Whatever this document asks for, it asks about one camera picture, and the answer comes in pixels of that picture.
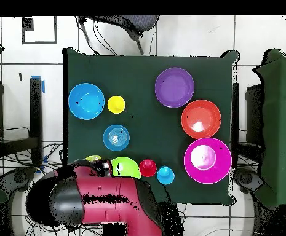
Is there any pink plastic bowl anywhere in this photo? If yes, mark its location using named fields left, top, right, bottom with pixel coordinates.
left=183, top=136, right=232, bottom=184

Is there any small dark blue bowl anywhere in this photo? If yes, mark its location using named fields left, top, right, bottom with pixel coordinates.
left=102, top=124, right=130, bottom=152

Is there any dark green table cloth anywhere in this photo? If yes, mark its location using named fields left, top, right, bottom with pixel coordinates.
left=62, top=47, right=239, bottom=207

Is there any yellow plastic cup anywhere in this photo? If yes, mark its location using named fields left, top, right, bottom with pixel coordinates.
left=107, top=95, right=126, bottom=114

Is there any red plastic cup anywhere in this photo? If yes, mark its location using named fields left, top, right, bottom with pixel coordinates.
left=139, top=159, right=157, bottom=178

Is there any green plastic bowl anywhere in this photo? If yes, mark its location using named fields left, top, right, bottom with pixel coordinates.
left=110, top=156, right=141, bottom=179

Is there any blue plastic cup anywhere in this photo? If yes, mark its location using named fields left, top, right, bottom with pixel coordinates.
left=156, top=165, right=176, bottom=186

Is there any orange plastic bowl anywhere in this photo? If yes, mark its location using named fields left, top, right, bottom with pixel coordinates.
left=181, top=99, right=222, bottom=140

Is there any purple plastic bowl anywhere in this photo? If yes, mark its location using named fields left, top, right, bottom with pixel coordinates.
left=154, top=66, right=196, bottom=109

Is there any translucent yellow-green plastic cup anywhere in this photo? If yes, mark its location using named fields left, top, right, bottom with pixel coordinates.
left=84, top=154, right=103, bottom=162

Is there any large light blue bowl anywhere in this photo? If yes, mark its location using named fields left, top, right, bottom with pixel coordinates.
left=68, top=82, right=106, bottom=121

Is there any grey office chair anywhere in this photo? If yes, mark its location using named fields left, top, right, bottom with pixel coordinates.
left=78, top=15, right=161, bottom=55

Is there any black floor device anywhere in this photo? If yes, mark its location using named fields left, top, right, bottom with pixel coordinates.
left=0, top=166, right=37, bottom=195
left=233, top=168, right=264, bottom=194

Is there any black metal frame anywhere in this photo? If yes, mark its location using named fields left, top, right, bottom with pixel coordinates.
left=0, top=77, right=44, bottom=168
left=232, top=82, right=264, bottom=170

